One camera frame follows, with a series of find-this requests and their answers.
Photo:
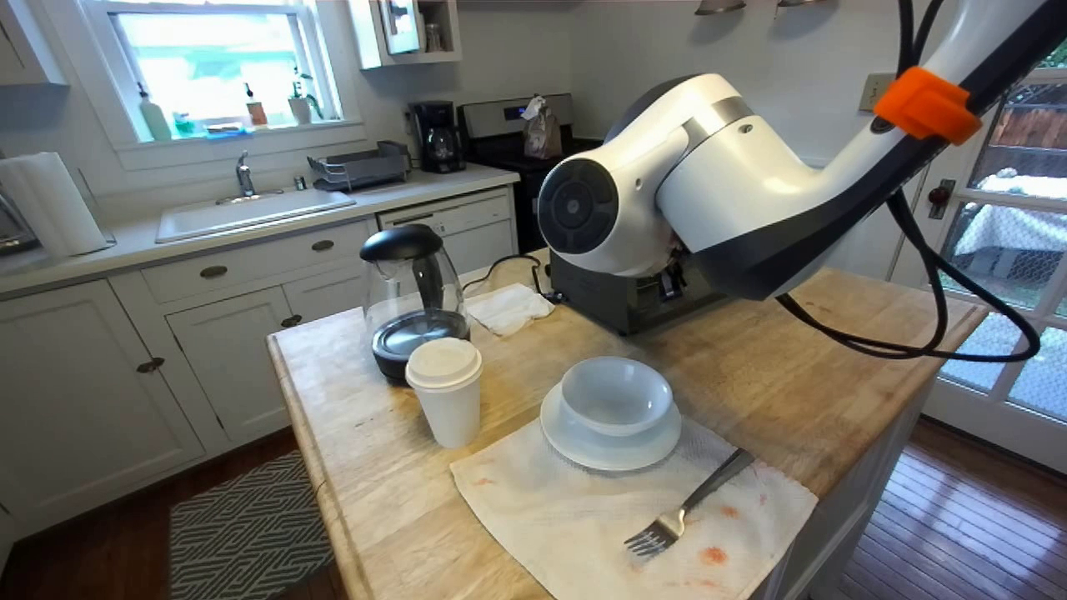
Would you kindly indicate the white paper towel roll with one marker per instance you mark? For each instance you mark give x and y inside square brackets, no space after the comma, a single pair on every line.
[50,204]

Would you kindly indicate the kitchen window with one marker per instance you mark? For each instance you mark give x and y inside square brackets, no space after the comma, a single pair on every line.
[210,60]

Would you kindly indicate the black coffee maker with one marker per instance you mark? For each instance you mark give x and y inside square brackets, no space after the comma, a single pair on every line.
[434,138]

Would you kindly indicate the clear soap bottle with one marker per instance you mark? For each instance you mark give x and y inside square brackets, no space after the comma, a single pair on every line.
[155,116]

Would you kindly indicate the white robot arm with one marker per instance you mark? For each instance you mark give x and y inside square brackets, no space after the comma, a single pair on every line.
[721,189]

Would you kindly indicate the black toaster oven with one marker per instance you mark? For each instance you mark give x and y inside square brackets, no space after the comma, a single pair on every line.
[601,303]

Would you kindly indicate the wall outlet plate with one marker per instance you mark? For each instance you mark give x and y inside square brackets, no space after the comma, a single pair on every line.
[868,94]

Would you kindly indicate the stained white cloth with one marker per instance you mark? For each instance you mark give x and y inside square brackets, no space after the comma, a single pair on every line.
[556,520]

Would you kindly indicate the brown paper bag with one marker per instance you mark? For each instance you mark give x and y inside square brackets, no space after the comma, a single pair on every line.
[543,134]

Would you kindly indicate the silver fork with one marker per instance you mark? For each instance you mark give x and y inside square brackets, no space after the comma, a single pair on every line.
[696,500]

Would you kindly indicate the white wooden kitchen island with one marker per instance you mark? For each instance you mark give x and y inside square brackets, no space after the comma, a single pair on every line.
[368,443]

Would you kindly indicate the white bottle with plant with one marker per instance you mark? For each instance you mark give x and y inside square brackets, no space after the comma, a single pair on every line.
[301,106]

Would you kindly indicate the grey dish rack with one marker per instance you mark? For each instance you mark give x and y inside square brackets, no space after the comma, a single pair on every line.
[357,169]

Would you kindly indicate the chrome faucet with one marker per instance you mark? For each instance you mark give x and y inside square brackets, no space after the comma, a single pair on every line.
[244,175]

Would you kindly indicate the glass electric kettle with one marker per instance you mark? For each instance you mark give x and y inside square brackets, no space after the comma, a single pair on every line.
[414,320]

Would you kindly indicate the white wall cabinet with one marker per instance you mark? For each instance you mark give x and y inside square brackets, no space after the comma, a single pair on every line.
[401,35]

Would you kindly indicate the dark door knob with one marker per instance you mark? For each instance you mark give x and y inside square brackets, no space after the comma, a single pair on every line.
[942,199]

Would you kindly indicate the white ceramic bowl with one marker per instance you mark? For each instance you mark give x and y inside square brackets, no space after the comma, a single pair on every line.
[654,429]
[610,386]

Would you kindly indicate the small amber bottle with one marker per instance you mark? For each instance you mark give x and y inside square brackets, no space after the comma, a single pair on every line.
[256,106]

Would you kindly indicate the stacked white bowls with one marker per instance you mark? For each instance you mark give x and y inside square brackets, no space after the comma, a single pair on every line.
[568,452]

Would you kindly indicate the grey patterned rug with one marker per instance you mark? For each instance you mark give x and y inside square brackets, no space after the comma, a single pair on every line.
[244,533]

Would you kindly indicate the white base cabinets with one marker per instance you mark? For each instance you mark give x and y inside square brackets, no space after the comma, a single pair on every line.
[112,376]

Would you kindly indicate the blue sponge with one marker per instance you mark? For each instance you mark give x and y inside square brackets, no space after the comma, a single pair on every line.
[217,131]

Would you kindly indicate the white kitchen sink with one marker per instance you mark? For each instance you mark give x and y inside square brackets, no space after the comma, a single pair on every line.
[250,215]

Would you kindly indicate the white lidded paper cup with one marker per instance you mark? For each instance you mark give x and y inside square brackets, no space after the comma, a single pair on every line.
[447,393]

